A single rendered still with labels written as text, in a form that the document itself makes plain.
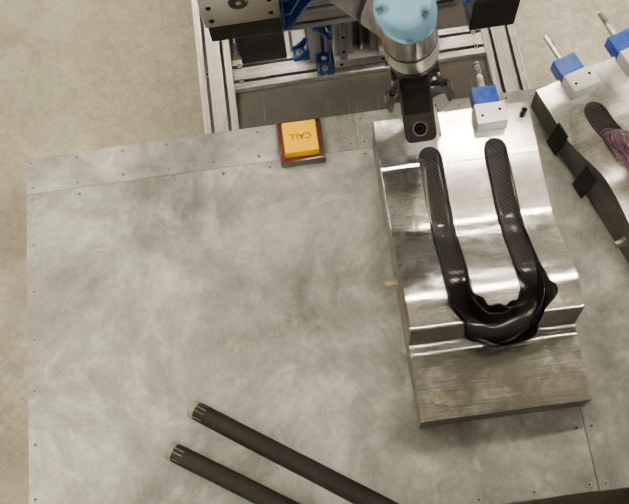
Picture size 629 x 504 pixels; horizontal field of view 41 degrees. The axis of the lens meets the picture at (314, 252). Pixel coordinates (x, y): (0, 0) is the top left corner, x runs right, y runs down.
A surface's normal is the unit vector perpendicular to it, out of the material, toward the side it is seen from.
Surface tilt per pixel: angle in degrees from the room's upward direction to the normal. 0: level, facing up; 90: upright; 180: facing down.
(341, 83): 0
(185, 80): 0
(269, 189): 0
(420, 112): 39
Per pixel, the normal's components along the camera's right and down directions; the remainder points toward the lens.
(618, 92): -0.06, -0.33
